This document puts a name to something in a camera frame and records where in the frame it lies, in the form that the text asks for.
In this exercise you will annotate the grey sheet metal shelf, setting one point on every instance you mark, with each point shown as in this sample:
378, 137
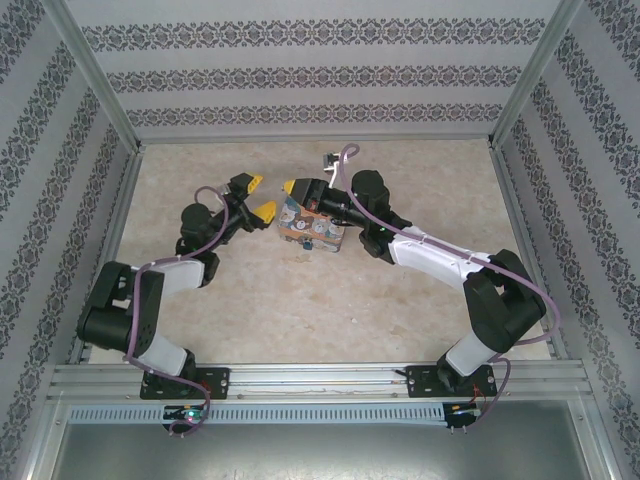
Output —
320, 452

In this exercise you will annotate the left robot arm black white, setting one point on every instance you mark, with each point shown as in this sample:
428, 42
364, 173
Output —
172, 275

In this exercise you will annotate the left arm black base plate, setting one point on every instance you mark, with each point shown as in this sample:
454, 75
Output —
217, 382

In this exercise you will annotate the aluminium mounting rail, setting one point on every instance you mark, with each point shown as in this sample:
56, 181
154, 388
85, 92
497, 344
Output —
320, 380

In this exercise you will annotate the aluminium frame post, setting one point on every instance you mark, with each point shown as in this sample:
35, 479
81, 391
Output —
95, 75
535, 70

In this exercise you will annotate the patterned cardboard gift box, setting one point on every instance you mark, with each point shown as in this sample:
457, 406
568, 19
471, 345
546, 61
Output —
312, 225

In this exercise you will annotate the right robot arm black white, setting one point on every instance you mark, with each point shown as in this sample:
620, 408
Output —
430, 255

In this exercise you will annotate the small padlock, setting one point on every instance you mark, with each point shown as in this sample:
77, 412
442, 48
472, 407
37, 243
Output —
306, 244

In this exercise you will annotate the aluminium table side rail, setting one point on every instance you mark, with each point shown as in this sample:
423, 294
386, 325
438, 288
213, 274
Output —
530, 250
107, 250

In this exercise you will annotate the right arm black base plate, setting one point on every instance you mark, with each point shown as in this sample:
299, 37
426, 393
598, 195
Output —
422, 381

